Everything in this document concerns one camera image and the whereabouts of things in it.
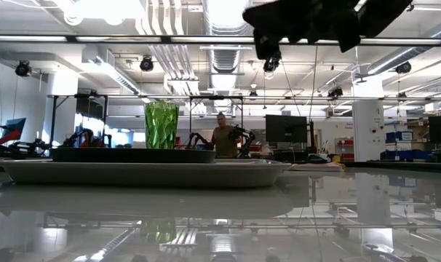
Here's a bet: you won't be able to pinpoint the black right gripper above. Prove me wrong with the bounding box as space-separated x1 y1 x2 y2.
242 0 362 61

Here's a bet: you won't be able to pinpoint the green faceted plastic cup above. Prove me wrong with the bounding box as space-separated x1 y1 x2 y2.
143 101 180 150

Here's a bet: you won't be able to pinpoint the dark round plate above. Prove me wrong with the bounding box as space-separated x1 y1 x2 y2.
49 147 217 164

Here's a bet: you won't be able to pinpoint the grey rectangular serving tray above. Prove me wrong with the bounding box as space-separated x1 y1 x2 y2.
0 159 293 189

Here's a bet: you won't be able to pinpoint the large black monitor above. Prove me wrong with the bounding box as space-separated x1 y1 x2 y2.
265 114 309 143

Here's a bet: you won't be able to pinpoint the standing person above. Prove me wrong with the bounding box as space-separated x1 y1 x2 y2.
210 111 239 159

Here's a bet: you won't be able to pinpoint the red storage bins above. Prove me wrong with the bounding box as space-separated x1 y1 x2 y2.
335 138 354 162

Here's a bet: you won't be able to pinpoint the white square pillar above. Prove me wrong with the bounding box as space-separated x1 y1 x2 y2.
352 100 386 162

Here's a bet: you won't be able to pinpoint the folded beige cloth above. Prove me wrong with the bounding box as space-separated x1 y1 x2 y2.
289 161 346 172

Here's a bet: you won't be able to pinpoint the blue storage bins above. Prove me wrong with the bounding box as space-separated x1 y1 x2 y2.
380 131 432 162

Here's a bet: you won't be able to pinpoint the tilted blue-screen monitor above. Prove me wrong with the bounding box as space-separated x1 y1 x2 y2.
1 117 27 142

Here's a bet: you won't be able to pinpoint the ribbed silver ventilation duct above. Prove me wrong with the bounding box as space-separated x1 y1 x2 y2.
202 0 254 74

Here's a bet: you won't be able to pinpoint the black metal station frame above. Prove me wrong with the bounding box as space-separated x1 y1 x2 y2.
188 95 245 148
47 93 109 148

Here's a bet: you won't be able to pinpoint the black overhead frame bar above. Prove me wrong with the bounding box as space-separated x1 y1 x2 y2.
0 34 441 47

